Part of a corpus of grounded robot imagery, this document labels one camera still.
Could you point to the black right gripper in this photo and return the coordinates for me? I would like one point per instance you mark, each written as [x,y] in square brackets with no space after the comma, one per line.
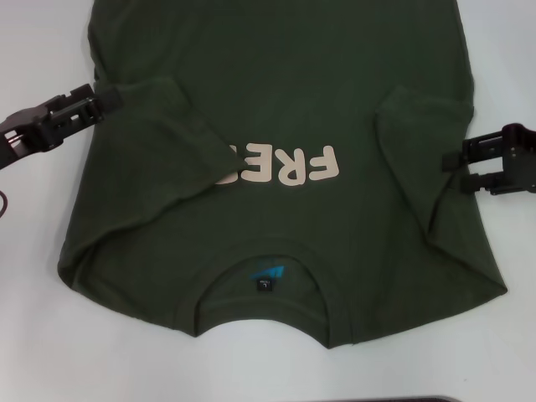
[523,159]

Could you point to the dark green FREE! t-shirt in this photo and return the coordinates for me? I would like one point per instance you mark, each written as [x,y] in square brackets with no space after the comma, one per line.
[272,63]

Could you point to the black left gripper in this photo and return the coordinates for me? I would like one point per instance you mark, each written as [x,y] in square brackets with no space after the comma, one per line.
[21,134]

